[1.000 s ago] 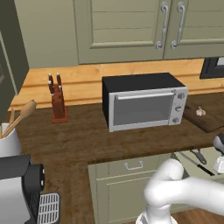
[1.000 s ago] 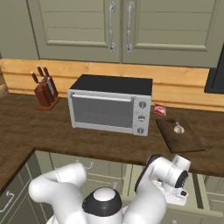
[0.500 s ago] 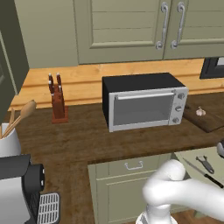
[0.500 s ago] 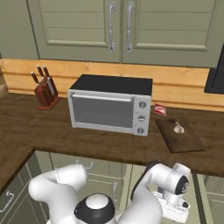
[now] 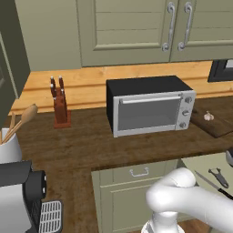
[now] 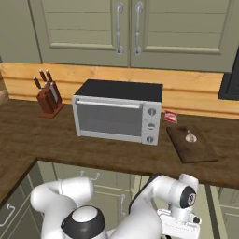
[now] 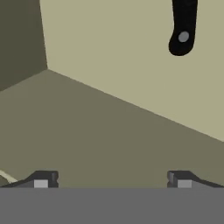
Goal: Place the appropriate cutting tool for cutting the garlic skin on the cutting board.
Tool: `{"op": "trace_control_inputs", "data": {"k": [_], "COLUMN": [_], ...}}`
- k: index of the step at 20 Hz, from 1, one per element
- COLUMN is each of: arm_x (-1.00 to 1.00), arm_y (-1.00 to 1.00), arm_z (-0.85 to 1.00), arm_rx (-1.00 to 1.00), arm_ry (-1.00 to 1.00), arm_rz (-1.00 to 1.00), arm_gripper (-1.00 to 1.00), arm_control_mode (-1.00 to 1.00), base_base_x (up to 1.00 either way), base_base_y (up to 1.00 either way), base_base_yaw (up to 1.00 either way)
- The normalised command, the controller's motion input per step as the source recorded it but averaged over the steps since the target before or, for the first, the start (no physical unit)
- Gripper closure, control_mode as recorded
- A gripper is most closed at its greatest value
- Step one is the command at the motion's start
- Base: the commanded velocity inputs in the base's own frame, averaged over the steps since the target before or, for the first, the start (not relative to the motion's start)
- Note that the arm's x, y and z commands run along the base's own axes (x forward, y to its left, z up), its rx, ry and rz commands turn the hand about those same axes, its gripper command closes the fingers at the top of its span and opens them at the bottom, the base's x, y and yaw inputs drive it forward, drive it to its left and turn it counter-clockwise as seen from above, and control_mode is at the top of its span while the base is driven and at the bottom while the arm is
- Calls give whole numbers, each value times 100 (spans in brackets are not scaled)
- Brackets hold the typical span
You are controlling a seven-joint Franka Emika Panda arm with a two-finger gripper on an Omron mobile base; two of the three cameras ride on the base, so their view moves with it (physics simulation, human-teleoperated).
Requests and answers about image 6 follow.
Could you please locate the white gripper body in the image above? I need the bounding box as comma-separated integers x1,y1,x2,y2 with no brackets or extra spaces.
160,221,201,239

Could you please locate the dark wooden cutting board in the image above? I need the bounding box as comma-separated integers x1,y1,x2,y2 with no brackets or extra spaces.
165,124,220,165

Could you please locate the pale garlic bulb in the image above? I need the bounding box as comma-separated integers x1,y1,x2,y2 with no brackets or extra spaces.
185,129,198,144

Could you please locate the green base cupboard front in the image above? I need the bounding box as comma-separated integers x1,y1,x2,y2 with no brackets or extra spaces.
204,184,239,239
0,162,45,239

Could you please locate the green base cupboard door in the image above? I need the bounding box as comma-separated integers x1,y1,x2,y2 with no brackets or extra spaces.
51,162,142,232

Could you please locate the red snack packet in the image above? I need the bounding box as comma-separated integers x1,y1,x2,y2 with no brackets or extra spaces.
163,109,179,124

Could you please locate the silver toaster oven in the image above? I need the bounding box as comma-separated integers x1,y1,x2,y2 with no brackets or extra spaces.
71,78,163,147

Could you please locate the black appliance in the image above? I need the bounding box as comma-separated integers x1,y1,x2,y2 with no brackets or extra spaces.
217,55,239,102

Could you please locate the brown wooden knife block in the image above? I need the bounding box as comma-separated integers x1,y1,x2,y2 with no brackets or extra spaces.
35,81,65,120

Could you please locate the beige object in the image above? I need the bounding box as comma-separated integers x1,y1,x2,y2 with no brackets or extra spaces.
0,71,10,105

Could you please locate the green cupboard side panel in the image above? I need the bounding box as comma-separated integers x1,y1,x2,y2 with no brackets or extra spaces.
0,0,42,65

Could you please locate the silver base cupboard handle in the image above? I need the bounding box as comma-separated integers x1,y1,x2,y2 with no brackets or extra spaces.
0,203,16,228
119,193,127,218

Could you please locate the silver toaster oven handle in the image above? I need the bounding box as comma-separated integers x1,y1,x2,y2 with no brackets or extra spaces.
76,99,145,110

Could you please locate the green wall cupboard door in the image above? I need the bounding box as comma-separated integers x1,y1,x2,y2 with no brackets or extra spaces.
129,0,239,74
28,0,132,68

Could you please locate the brown-handled knife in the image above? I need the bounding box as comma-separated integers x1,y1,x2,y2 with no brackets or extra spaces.
38,69,50,90
33,76,45,93
45,69,62,103

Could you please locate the silver cupboard door handle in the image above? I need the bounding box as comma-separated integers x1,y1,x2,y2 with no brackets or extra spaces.
134,1,145,57
115,1,125,57

